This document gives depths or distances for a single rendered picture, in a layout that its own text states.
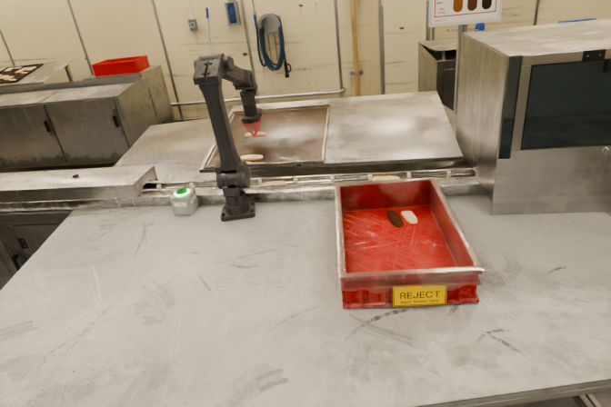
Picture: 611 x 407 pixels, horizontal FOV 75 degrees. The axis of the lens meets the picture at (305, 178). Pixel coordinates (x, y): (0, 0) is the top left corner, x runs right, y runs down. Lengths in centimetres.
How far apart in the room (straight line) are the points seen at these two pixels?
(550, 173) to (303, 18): 411
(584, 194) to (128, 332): 130
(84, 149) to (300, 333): 381
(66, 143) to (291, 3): 287
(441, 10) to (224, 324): 173
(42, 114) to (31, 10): 219
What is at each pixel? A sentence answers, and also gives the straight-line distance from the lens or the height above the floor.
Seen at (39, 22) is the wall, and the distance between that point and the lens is 648.
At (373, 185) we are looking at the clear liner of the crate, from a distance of 132.
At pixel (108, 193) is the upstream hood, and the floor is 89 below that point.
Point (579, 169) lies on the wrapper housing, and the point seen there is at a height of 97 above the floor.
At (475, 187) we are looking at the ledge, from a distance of 147.
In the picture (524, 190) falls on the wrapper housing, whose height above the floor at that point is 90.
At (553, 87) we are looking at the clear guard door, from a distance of 127.
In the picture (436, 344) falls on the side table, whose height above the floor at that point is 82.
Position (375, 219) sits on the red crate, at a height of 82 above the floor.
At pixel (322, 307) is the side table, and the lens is 102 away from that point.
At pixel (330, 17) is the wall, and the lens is 507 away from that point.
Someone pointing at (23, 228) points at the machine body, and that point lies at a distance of 206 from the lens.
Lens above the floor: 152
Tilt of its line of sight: 25 degrees down
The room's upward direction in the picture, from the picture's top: 7 degrees counter-clockwise
